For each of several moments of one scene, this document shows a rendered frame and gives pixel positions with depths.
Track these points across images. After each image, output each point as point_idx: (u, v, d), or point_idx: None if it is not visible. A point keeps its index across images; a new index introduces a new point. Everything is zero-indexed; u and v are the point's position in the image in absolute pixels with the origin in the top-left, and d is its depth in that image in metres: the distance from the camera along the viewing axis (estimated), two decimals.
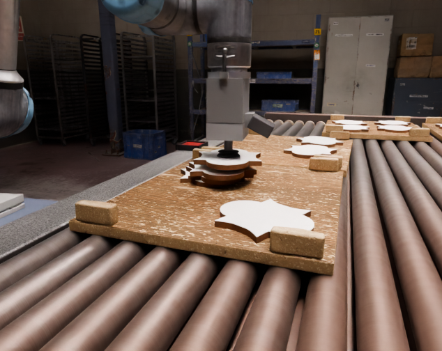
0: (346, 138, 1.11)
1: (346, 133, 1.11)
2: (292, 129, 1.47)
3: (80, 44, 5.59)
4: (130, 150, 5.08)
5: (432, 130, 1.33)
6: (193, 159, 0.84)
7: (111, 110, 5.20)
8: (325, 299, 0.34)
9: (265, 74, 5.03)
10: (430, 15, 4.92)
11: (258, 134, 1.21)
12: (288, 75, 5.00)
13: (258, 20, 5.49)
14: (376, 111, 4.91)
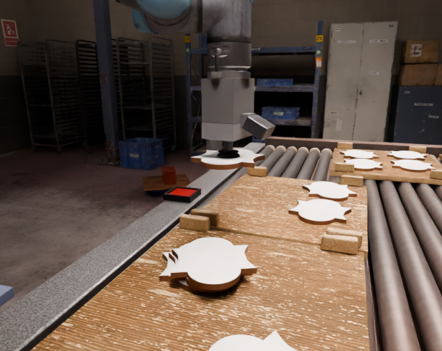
0: (359, 185, 0.97)
1: (360, 178, 0.96)
2: (296, 161, 1.33)
3: (75, 49, 5.45)
4: (127, 160, 4.94)
5: None
6: (180, 227, 0.70)
7: (107, 118, 5.06)
8: None
9: (265, 81, 4.88)
10: (436, 21, 4.78)
11: (258, 175, 1.07)
12: (288, 82, 4.86)
13: (258, 25, 5.35)
14: (379, 120, 4.76)
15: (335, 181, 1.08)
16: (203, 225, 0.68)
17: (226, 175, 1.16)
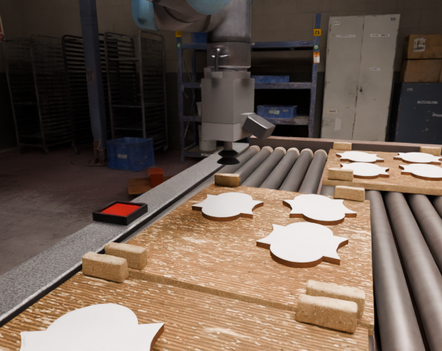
0: (359, 200, 0.72)
1: (360, 191, 0.72)
2: (282, 166, 1.08)
3: (62, 45, 5.20)
4: (115, 161, 4.69)
5: None
6: (84, 273, 0.45)
7: (95, 117, 4.81)
8: None
9: (261, 77, 4.64)
10: (440, 14, 4.53)
11: (229, 185, 0.82)
12: (285, 79, 4.61)
13: (253, 19, 5.10)
14: (380, 118, 4.52)
15: (328, 192, 0.83)
16: (114, 273, 0.43)
17: (191, 184, 0.91)
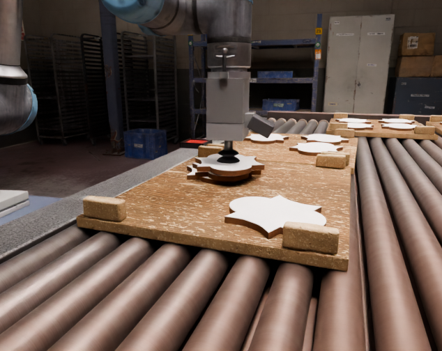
0: (351, 136, 1.10)
1: (351, 130, 1.10)
2: (296, 127, 1.46)
3: (81, 43, 5.58)
4: (131, 150, 5.07)
5: (437, 128, 1.32)
6: (199, 156, 0.83)
7: (112, 110, 5.19)
8: (341, 294, 0.34)
9: (266, 73, 5.02)
10: (431, 14, 4.92)
11: None
12: (288, 74, 5.00)
13: (258, 19, 5.48)
14: (377, 111, 4.90)
15: None
16: (217, 153, 0.81)
17: None
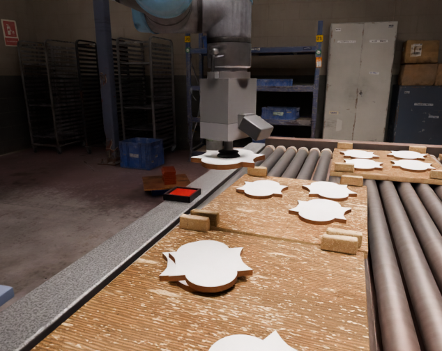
0: (359, 185, 0.97)
1: (360, 178, 0.96)
2: (296, 161, 1.33)
3: (75, 49, 5.45)
4: (127, 160, 4.94)
5: None
6: (180, 227, 0.70)
7: (107, 118, 5.06)
8: None
9: (265, 81, 4.88)
10: (436, 21, 4.78)
11: (258, 175, 1.07)
12: (288, 82, 4.86)
13: (258, 25, 5.35)
14: (379, 120, 4.76)
15: (335, 181, 1.08)
16: (203, 225, 0.68)
17: (226, 175, 1.16)
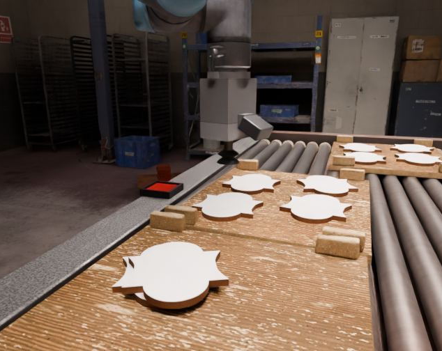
0: (360, 180, 0.86)
1: (361, 172, 0.86)
2: (292, 155, 1.22)
3: (70, 46, 5.35)
4: (122, 159, 4.83)
5: None
6: (151, 226, 0.59)
7: (102, 116, 4.95)
8: None
9: (263, 77, 4.78)
10: (437, 16, 4.68)
11: (249, 169, 0.96)
12: (287, 79, 4.76)
13: (256, 21, 5.24)
14: (380, 118, 4.66)
15: (334, 175, 0.97)
16: (176, 224, 0.58)
17: (215, 170, 1.05)
